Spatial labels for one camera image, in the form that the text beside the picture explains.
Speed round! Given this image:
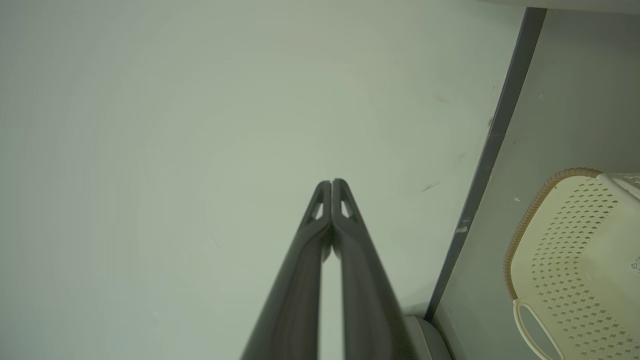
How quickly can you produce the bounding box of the light grey rounded object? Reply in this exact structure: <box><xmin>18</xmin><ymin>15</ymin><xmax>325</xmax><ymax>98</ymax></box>
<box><xmin>404</xmin><ymin>315</ymin><xmax>453</xmax><ymax>360</ymax></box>

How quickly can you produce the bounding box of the dark grey baseboard strip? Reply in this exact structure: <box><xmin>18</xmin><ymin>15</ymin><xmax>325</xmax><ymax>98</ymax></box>
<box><xmin>424</xmin><ymin>7</ymin><xmax>548</xmax><ymax>323</ymax></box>

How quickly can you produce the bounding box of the cream plastic laundry basket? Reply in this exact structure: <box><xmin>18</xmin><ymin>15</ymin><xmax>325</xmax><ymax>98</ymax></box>
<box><xmin>503</xmin><ymin>167</ymin><xmax>640</xmax><ymax>360</ymax></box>

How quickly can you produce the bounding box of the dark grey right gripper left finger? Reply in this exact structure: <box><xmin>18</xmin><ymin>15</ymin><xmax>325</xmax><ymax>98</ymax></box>
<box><xmin>241</xmin><ymin>180</ymin><xmax>333</xmax><ymax>360</ymax></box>

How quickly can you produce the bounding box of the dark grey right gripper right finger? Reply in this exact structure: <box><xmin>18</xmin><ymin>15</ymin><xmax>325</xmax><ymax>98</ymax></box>
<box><xmin>331</xmin><ymin>178</ymin><xmax>420</xmax><ymax>360</ymax></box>

